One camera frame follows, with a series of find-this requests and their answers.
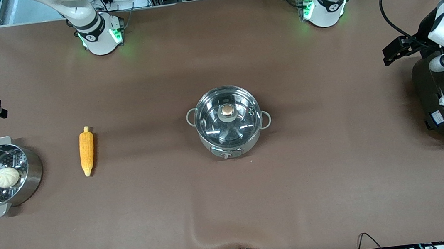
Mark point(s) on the brown table mat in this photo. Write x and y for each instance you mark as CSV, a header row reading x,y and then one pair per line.
x,y
297,195

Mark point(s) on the yellow corn cob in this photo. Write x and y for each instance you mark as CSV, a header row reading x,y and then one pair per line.
x,y
87,150

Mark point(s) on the grey electric cooking pot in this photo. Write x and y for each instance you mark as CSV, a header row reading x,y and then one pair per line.
x,y
229,153

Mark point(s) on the stainless steel steamer pot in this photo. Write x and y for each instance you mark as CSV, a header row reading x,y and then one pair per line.
x,y
26,171

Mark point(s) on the white steamed bun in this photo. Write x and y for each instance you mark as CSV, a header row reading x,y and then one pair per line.
x,y
7,177

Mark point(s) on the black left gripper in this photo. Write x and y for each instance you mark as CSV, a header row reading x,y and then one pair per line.
x,y
423,34

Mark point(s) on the glass pot lid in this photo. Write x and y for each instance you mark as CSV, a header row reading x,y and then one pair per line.
x,y
227,119

